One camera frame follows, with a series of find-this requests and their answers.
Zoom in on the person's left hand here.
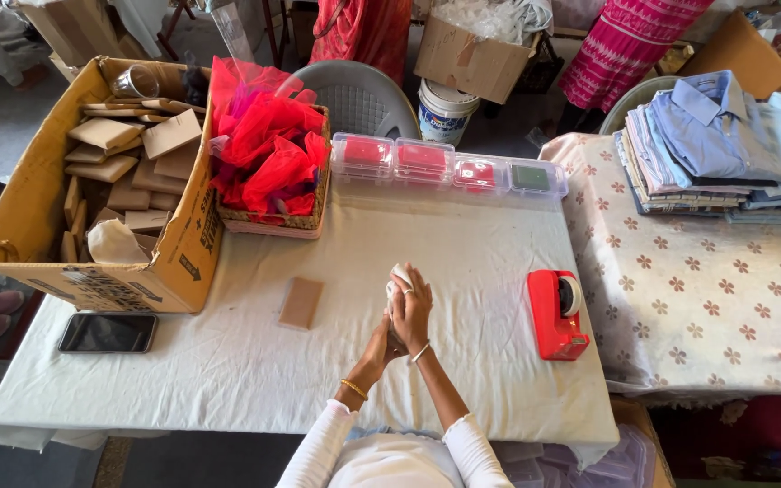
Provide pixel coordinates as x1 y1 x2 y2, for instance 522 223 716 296
353 312 409 382

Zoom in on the person's right hand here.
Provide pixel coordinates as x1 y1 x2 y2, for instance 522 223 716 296
389 262 434 355

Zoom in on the small white cloth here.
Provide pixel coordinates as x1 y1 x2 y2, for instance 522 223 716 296
385 263 414 304

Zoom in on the small brown cardboard box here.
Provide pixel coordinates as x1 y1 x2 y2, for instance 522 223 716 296
278 276 325 332

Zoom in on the white tablecloth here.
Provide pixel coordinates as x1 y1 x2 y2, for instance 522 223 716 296
0 178 622 470

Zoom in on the clear plastic box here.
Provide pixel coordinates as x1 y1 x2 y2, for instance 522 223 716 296
453 152 513 195
506 158 569 200
393 137 458 187
331 131 397 182

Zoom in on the person's white top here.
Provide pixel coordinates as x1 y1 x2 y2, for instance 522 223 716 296
326 427 467 488

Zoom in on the red soap bar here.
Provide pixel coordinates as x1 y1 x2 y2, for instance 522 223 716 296
460 161 496 188
399 144 447 172
343 138 389 165

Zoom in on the woven wicker basket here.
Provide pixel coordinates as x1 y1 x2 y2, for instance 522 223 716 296
217 104 332 240

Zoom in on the red tape dispenser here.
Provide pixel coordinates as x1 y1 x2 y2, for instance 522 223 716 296
526 269 591 363

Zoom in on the clear tape roll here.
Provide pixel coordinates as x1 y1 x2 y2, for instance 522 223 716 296
558 274 584 318

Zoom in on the green soap bar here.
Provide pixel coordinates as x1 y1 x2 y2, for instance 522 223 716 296
513 165 552 191

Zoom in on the white paint bucket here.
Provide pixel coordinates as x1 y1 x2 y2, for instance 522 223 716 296
417 77 482 147

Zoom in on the grey plastic chair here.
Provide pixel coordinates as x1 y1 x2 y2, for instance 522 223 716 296
287 59 423 142
598 75 684 136

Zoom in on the red tulle fabric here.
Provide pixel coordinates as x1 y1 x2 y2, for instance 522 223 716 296
207 56 331 218

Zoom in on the large open cardboard carton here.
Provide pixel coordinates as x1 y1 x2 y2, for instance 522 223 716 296
0 56 223 314

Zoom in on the cardboard box with plastic bags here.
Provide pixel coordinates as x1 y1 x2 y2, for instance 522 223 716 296
413 0 555 107

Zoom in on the black smartphone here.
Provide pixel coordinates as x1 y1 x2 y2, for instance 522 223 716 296
57 311 160 355

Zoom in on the floral print tablecloth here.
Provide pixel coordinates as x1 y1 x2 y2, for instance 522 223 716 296
538 131 781 409

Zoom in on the white cloth piece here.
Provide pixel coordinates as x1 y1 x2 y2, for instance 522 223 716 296
87 218 151 265

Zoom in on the pile of brown cardboard boxes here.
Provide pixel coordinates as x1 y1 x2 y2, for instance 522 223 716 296
60 98 207 264

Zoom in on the stack of folded shirts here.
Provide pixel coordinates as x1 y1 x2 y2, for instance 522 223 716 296
612 69 781 226

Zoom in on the steel cup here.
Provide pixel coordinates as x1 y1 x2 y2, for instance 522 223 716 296
110 64 161 100

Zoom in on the open cardboard box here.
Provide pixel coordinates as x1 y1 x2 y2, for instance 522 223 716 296
675 8 781 100

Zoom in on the tilted cardboard box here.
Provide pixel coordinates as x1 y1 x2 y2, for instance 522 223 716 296
14 0 155 69

